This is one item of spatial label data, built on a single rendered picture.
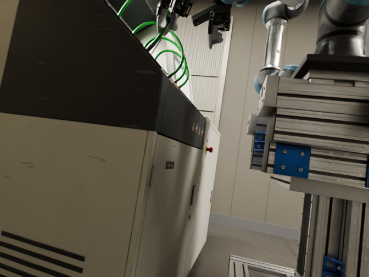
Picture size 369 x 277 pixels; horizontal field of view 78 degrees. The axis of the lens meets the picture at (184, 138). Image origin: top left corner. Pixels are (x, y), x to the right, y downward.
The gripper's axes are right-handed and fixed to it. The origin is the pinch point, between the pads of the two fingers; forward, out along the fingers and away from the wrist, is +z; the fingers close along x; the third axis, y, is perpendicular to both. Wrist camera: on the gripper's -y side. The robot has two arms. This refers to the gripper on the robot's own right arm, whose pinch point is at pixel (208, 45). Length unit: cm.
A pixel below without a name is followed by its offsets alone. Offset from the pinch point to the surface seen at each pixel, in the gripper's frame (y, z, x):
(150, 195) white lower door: -3, 60, -31
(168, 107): -3.2, 34.1, -27.7
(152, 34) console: -46, -26, 35
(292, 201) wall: 78, 80, 201
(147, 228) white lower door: -3, 69, -29
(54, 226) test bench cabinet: -29, 72, -35
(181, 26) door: -84, -126, 185
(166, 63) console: -33.2, -7.0, 35.0
